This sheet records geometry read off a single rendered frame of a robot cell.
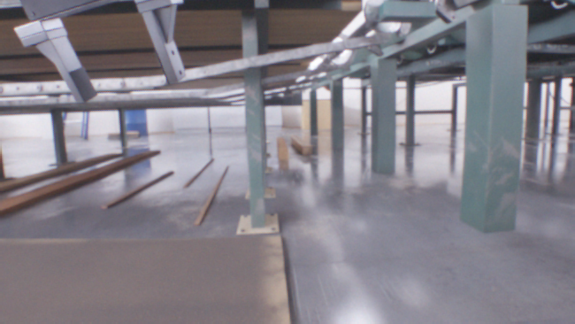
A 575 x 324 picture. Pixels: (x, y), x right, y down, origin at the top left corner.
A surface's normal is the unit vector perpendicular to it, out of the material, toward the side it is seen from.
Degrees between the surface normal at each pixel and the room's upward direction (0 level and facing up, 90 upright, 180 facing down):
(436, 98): 90
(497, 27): 90
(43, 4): 114
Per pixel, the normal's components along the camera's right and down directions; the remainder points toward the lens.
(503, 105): 0.07, 0.11
